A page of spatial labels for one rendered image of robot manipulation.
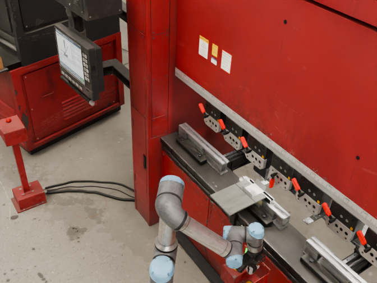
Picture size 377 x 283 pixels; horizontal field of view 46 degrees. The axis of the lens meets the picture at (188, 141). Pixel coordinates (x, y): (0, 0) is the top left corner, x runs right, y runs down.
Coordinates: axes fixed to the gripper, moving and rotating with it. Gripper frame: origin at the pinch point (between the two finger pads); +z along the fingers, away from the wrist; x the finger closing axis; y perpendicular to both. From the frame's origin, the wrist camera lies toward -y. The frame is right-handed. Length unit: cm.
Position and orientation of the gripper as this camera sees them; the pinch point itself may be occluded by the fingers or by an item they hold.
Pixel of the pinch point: (248, 273)
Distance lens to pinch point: 243.1
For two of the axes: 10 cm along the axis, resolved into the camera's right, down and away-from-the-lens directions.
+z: 0.3, 7.7, 6.4
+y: 8.1, -3.9, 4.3
